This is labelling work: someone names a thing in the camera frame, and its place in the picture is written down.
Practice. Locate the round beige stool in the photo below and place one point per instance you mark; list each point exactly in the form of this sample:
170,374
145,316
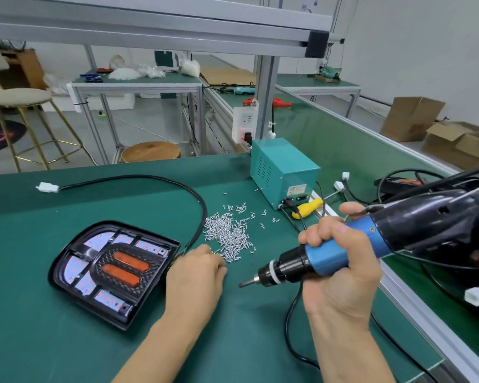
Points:
20,97

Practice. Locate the small green workbench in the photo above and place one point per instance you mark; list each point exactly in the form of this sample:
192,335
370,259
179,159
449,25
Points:
136,79

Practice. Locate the brown wooden cabinet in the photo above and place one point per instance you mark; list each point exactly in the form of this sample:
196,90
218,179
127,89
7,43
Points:
28,67

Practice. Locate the yellow plug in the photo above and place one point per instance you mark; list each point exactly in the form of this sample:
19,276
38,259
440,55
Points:
307,208

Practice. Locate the blue black electric screwdriver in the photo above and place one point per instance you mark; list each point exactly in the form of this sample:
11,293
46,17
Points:
431,219

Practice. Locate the red tool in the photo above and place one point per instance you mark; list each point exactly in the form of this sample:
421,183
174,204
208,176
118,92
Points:
251,101

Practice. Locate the person's left forearm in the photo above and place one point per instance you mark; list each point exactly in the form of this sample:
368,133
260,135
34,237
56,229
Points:
156,355

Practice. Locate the white crumpled bag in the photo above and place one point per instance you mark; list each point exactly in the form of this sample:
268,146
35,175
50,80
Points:
190,68

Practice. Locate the black cover orange strips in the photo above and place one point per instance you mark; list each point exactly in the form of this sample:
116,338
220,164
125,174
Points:
128,267

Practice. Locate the person's left hand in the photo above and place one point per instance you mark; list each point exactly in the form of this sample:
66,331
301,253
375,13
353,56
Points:
193,283

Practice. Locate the green workbench white legs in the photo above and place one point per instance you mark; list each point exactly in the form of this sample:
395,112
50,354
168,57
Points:
315,82

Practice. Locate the teal hand tool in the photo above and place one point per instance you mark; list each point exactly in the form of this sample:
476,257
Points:
239,90

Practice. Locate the teal power supply box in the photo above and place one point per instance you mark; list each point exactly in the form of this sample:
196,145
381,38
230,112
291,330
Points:
283,170

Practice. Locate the heap of small silver screws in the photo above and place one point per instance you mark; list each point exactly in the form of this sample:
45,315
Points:
227,231

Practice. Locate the round brown wooden stool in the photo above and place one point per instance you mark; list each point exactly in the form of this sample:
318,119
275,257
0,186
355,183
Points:
150,151

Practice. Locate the white power strip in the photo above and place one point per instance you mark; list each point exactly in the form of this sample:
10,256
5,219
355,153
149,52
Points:
245,122

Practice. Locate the person's right hand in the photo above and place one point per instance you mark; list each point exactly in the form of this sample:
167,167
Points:
343,283

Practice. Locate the aluminium shelf frame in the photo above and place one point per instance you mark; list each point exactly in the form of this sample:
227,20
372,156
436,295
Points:
144,24

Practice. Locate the colourful round rug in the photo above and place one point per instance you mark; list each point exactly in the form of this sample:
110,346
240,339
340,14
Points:
0,135

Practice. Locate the brown cardboard box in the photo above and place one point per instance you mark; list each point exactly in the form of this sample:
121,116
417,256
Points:
411,119
459,146

